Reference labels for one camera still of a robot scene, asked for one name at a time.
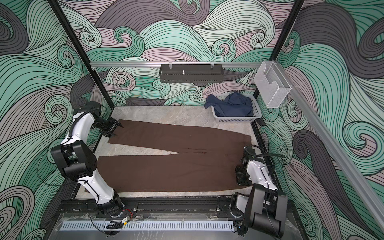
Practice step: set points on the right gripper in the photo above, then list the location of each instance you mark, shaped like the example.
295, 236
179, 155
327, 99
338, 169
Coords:
240, 181

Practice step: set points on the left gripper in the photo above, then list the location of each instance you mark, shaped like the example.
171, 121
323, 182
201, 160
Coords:
114, 124

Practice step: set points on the brown trousers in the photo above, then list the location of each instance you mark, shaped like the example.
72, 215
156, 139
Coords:
198, 159

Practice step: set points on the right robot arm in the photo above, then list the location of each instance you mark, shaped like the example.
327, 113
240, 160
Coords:
265, 208

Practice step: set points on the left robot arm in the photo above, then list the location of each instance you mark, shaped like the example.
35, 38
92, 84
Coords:
77, 162

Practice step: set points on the navy blue trousers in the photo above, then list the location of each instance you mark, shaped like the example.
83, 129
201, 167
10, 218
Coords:
234, 105

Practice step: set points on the white plastic laundry basket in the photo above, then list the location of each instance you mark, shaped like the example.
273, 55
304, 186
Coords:
256, 113

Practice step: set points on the aluminium rail back wall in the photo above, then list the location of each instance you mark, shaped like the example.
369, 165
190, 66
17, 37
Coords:
138, 64

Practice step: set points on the aluminium rail wall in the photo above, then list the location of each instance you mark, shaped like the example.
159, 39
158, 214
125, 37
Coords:
138, 64
305, 97

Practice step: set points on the black perforated wall tray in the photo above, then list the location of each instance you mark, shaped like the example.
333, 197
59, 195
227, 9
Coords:
191, 74

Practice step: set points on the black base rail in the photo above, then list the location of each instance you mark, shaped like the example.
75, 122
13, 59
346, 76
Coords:
219, 206

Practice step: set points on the clear plastic wall bin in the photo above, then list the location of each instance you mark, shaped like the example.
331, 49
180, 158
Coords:
272, 83

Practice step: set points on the white slotted cable duct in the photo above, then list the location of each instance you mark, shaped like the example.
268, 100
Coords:
151, 226

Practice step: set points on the aluminium rail right wall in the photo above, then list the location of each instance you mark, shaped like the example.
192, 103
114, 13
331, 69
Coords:
305, 97

